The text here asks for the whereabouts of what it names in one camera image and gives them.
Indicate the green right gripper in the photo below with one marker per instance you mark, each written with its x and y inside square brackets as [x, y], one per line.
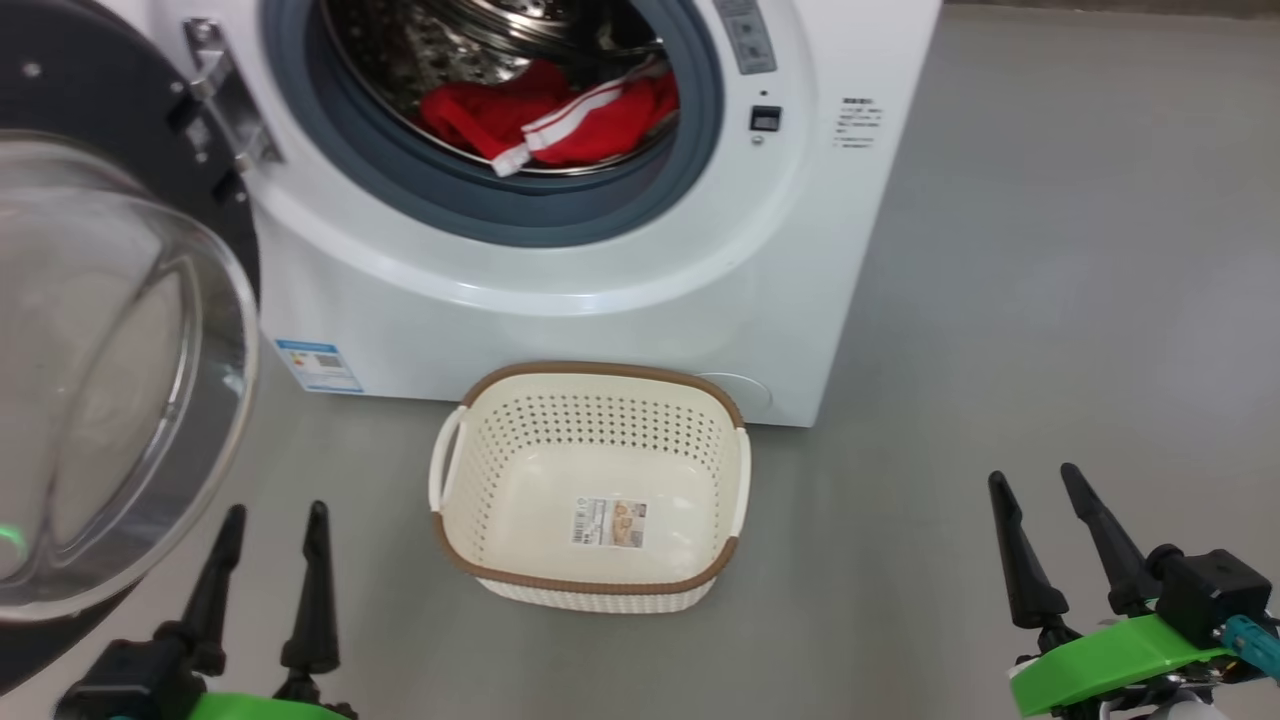
[1110, 660]

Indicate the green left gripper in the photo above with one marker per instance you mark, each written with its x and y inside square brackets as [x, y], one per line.
[260, 708]

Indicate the washing machine glass door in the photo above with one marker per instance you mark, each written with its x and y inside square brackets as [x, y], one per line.
[110, 380]

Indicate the red white-trimmed garment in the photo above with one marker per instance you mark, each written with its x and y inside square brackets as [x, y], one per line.
[600, 130]

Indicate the cream perforated basket brown rim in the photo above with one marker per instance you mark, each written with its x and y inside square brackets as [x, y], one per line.
[600, 597]

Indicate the printed label sticker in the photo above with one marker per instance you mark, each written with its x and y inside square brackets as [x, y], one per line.
[608, 522]

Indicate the grey round plate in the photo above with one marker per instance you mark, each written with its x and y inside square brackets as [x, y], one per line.
[750, 392]

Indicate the white front-load washing machine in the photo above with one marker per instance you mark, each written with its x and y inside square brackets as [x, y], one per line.
[600, 320]

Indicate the silver metal mounting bracket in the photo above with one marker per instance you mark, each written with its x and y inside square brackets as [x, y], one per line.
[235, 100]

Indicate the steel washing machine drum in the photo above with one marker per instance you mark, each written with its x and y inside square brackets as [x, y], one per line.
[400, 50]

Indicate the blue energy label sticker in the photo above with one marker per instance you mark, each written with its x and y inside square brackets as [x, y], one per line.
[318, 367]

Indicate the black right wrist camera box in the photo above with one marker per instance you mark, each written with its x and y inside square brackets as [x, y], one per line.
[1210, 595]

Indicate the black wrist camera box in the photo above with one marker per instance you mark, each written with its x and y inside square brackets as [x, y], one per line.
[125, 685]
[1210, 595]

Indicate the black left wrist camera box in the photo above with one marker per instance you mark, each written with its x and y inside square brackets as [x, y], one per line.
[125, 685]

